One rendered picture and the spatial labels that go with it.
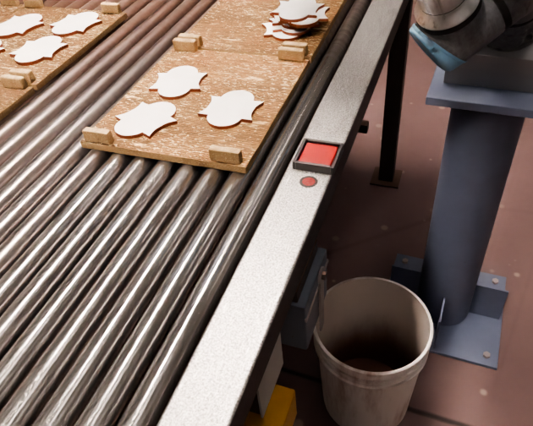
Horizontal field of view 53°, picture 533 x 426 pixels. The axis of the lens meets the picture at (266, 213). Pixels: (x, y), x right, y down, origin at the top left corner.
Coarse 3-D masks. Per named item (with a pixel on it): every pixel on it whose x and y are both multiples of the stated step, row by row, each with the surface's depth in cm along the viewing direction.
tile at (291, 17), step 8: (296, 0) 135; (304, 0) 135; (312, 0) 135; (280, 8) 132; (288, 8) 132; (296, 8) 131; (304, 8) 131; (312, 8) 131; (320, 8) 132; (280, 16) 129; (288, 16) 128; (296, 16) 128; (304, 16) 128; (312, 16) 128
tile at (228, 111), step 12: (216, 96) 112; (228, 96) 111; (240, 96) 111; (252, 96) 111; (216, 108) 108; (228, 108) 108; (240, 108) 108; (252, 108) 107; (216, 120) 105; (228, 120) 105; (240, 120) 105
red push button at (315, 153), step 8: (312, 144) 100; (304, 152) 98; (312, 152) 98; (320, 152) 97; (328, 152) 97; (336, 152) 97; (304, 160) 96; (312, 160) 96; (320, 160) 96; (328, 160) 96
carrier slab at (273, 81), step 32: (160, 64) 126; (192, 64) 125; (224, 64) 124; (256, 64) 123; (288, 64) 121; (128, 96) 116; (192, 96) 114; (256, 96) 112; (288, 96) 112; (192, 128) 105; (256, 128) 103; (192, 160) 98
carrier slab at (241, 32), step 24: (240, 0) 151; (264, 0) 150; (288, 0) 149; (336, 0) 146; (216, 24) 141; (240, 24) 140; (216, 48) 130; (240, 48) 129; (264, 48) 128; (312, 48) 126
